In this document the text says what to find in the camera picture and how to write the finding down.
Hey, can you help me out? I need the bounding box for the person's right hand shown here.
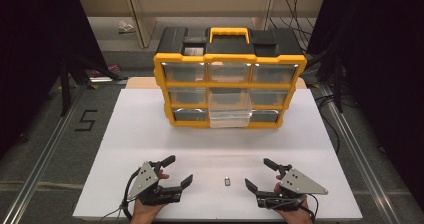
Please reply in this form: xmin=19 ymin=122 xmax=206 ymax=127
xmin=273 ymin=174 xmax=315 ymax=224

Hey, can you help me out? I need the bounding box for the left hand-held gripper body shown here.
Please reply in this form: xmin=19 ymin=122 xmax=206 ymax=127
xmin=127 ymin=160 xmax=184 ymax=207

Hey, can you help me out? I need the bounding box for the yellow carry handle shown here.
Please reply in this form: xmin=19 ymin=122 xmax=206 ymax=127
xmin=208 ymin=27 xmax=251 ymax=45

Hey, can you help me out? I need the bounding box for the yellow black organizer cabinet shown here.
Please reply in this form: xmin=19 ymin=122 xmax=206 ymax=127
xmin=153 ymin=26 xmax=308 ymax=130

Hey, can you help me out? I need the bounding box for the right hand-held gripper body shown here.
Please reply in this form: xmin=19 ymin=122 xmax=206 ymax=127
xmin=256 ymin=165 xmax=329 ymax=213

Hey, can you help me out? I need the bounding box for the dark curtain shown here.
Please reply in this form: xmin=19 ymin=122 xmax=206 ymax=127
xmin=308 ymin=0 xmax=424 ymax=213
xmin=0 ymin=0 xmax=103 ymax=158

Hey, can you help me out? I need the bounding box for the light wooden board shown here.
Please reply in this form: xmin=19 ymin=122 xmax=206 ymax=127
xmin=124 ymin=76 xmax=308 ymax=91

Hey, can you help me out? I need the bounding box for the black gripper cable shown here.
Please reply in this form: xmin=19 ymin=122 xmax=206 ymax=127
xmin=96 ymin=167 xmax=141 ymax=224
xmin=304 ymin=193 xmax=320 ymax=222

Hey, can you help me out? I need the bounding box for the bundle of black hanging cables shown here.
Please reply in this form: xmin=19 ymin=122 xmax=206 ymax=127
xmin=268 ymin=0 xmax=318 ymax=52

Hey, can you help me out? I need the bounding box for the person's left hand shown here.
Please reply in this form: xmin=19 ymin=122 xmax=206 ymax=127
xmin=129 ymin=170 xmax=170 ymax=224

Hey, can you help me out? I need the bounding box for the black metal stand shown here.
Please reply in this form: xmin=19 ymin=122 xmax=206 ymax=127
xmin=59 ymin=53 xmax=128 ymax=117
xmin=332 ymin=49 xmax=345 ymax=114

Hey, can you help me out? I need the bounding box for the clear plastic drawer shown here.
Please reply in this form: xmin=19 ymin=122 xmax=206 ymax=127
xmin=208 ymin=87 xmax=253 ymax=129

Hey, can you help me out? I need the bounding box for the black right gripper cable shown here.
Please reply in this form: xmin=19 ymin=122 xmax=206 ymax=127
xmin=304 ymin=193 xmax=320 ymax=222

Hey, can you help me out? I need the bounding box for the beige wooden shelf unit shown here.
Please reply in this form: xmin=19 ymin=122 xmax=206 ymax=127
xmin=75 ymin=0 xmax=327 ymax=52

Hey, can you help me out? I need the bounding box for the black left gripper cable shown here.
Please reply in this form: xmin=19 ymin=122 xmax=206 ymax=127
xmin=96 ymin=167 xmax=141 ymax=224

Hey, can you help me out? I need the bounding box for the pink item on floor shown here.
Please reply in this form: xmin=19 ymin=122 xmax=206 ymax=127
xmin=92 ymin=63 xmax=121 ymax=78

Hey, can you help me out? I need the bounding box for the white crumpled cloth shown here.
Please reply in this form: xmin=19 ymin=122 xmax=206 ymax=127
xmin=117 ymin=20 xmax=137 ymax=35

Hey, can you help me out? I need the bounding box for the white flat sheet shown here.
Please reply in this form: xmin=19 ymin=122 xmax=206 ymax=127
xmin=88 ymin=76 xmax=115 ymax=84

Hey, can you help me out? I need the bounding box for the aluminium floor rail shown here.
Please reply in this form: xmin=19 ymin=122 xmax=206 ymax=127
xmin=0 ymin=85 xmax=91 ymax=224
xmin=316 ymin=83 xmax=406 ymax=224

